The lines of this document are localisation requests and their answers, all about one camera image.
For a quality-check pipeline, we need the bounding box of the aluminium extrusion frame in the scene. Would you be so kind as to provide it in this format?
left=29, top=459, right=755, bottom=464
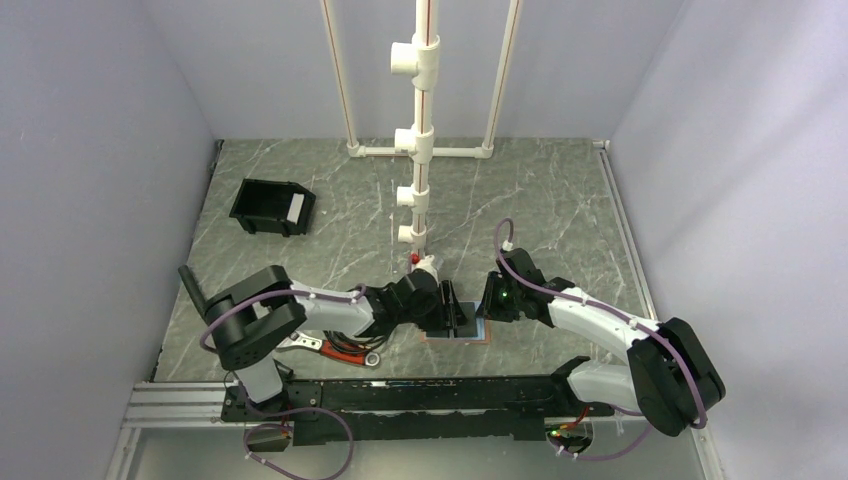
left=105, top=382, right=726, bottom=479

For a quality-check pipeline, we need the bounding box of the white PVC pipe frame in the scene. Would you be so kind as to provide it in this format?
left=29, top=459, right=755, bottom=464
left=319, top=1, right=522, bottom=265

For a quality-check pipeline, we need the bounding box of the black plastic card bin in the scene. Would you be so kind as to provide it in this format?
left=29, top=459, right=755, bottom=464
left=229, top=178, right=317, bottom=237

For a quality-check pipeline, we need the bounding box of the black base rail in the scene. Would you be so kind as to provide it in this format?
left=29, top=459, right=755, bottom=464
left=221, top=375, right=613, bottom=446

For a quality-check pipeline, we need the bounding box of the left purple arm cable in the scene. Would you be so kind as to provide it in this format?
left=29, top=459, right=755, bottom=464
left=199, top=284, right=368, bottom=480

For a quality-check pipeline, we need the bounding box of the coiled black cable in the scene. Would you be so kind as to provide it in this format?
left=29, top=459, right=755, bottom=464
left=321, top=321, right=398, bottom=356

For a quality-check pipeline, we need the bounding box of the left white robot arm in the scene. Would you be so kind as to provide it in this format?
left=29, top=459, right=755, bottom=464
left=179, top=262, right=476, bottom=420

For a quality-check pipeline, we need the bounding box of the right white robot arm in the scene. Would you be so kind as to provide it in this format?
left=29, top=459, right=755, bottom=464
left=478, top=248, right=726, bottom=436

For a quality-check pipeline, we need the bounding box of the red handled adjustable wrench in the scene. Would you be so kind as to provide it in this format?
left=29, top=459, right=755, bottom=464
left=275, top=331, right=381, bottom=368

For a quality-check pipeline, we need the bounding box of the white card stack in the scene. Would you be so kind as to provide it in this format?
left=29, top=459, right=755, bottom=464
left=286, top=193, right=306, bottom=224

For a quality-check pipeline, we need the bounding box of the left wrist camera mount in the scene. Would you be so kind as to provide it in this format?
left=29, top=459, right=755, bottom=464
left=408, top=253, right=443, bottom=281

